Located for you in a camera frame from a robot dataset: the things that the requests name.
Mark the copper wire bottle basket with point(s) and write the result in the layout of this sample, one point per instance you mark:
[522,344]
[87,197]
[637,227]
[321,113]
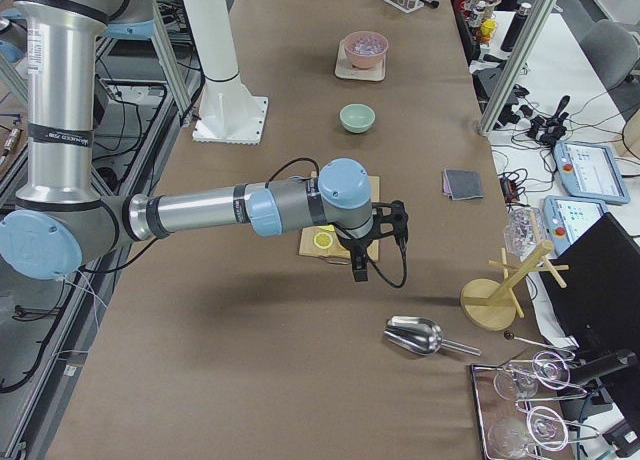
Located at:
[480,19]

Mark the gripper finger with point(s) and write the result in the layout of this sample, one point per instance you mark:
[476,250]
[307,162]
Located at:
[359,270]

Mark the pink bowl of ice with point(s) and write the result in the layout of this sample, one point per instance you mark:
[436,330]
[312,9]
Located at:
[365,49]

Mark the black monitor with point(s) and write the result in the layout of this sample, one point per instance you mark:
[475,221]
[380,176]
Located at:
[599,307]

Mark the green ceramic bowl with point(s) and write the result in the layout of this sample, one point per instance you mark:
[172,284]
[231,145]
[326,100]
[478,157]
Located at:
[357,118]

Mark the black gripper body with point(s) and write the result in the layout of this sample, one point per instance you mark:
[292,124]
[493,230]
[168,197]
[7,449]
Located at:
[355,245]

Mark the grey folded cloth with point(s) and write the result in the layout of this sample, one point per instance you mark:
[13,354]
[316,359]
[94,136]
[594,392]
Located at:
[461,184]

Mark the teach pendant near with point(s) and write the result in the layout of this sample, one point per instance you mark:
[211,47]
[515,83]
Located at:
[568,218]

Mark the cream rabbit tray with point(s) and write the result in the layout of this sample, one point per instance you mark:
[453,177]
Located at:
[345,70]

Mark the metal ice scoop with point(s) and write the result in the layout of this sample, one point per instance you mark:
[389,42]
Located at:
[422,336]

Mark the aluminium frame post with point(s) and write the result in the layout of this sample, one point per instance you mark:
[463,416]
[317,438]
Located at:
[526,41]

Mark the glass rack tray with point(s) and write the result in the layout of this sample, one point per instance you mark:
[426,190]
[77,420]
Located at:
[518,408]

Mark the teach pendant far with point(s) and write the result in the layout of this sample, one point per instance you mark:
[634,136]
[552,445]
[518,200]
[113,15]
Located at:
[590,171]

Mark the black bottle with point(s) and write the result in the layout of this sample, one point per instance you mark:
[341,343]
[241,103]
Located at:
[515,27]

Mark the white camera mast base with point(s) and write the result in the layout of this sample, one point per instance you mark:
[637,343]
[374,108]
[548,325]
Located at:
[228,112]

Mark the office chair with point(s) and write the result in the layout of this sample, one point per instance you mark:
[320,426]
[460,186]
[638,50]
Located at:
[613,52]

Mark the wooden mug tree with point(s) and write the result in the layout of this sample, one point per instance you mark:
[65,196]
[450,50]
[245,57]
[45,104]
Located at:
[493,306]

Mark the teach pendant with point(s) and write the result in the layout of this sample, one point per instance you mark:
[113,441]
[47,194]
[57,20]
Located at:
[568,218]
[590,171]

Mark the bamboo cutting board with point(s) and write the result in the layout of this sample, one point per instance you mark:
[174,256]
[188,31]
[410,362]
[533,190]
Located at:
[337,254]

